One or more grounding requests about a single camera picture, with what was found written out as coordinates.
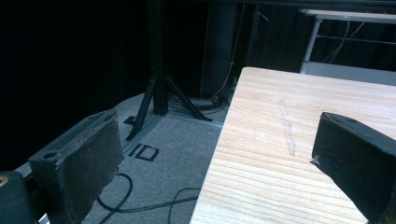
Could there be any black curtain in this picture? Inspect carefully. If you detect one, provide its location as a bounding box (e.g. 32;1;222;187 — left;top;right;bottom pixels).
0;0;153;173

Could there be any thin black floor cable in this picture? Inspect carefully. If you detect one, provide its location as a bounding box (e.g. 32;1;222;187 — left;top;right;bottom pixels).
167;187;202;224

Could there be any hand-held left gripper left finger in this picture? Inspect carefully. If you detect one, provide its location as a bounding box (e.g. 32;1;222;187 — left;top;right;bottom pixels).
28;108;125;224

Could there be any white metal rack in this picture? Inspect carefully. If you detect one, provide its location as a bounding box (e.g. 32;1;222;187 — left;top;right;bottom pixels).
298;7;396;87

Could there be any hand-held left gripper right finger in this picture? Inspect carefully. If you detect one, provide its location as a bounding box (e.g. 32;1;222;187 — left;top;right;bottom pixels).
310;111;396;224

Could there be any black tape strip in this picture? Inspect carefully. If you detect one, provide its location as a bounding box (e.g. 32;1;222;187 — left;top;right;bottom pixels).
128;142;143;158

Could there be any black metal stand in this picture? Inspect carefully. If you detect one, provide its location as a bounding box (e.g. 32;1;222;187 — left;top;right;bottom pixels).
125;0;213;142

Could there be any black tape rectangle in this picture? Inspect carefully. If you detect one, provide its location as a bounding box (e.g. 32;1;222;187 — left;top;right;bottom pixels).
134;146;160;162

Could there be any orange cable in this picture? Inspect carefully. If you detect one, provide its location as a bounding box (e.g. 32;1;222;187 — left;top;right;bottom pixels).
210;3;247;101

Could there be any clear tape strip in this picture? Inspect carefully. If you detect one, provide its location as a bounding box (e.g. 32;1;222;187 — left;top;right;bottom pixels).
277;99;297;157

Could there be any thin white cable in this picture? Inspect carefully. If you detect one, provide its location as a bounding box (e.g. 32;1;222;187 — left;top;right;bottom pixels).
321;20;367;64

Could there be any bundle of black cables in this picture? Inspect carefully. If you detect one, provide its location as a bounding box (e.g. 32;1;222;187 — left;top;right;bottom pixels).
167;92;229;115

